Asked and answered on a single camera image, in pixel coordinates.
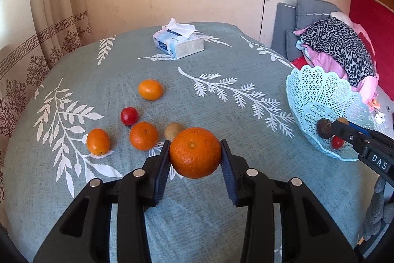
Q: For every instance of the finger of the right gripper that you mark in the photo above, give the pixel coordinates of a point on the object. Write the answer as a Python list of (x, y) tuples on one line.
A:
[(347, 133), (360, 128)]

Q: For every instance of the brown kiwi on bed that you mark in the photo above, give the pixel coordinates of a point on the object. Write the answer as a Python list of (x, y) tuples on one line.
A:
[(172, 130)]

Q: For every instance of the teal leaf-pattern bedspread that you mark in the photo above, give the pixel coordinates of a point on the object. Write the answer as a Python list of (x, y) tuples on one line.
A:
[(235, 88)]

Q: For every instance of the grey blue cushion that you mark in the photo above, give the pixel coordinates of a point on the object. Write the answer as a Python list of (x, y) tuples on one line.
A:
[(291, 18)]

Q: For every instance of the small orange left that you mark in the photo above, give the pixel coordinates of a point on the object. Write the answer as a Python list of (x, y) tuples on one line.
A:
[(98, 142)]

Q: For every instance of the small oval orange far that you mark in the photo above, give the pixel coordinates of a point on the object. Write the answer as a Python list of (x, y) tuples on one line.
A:
[(150, 89)]

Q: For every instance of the red tomato in basket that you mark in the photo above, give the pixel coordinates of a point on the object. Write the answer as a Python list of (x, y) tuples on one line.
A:
[(337, 142)]

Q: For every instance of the round orange mandarin middle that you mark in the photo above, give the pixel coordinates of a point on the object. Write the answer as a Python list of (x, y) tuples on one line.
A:
[(143, 136)]

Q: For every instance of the red cherry tomato on bed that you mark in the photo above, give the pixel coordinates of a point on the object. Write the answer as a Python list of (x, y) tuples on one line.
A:
[(129, 116)]

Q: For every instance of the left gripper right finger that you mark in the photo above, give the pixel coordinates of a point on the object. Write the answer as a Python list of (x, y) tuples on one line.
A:
[(308, 232)]

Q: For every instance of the beige patterned curtain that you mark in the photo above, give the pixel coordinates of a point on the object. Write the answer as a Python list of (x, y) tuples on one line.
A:
[(35, 35)]

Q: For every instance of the large orange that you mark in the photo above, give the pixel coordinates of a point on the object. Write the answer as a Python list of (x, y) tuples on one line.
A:
[(195, 153)]

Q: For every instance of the light blue plastic basket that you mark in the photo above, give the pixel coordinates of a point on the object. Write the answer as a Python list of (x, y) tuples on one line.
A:
[(314, 94)]

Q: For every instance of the red headboard panel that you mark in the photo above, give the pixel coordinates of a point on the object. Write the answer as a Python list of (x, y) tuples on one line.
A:
[(377, 20)]

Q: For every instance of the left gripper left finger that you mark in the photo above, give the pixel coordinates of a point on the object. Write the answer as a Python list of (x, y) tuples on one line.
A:
[(82, 234)]

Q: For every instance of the pink dotted blanket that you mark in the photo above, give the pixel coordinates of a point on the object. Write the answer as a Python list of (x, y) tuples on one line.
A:
[(367, 88)]

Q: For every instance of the red quilt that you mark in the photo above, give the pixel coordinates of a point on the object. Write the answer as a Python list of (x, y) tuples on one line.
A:
[(300, 62)]

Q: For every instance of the dark avocado in basket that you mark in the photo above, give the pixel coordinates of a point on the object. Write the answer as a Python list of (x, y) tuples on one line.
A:
[(323, 128)]

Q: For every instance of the leopard print cloth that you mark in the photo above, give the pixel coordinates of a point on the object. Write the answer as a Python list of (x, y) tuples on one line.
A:
[(335, 38)]

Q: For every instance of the white tissue pack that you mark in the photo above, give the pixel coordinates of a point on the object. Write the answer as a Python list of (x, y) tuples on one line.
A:
[(178, 40)]

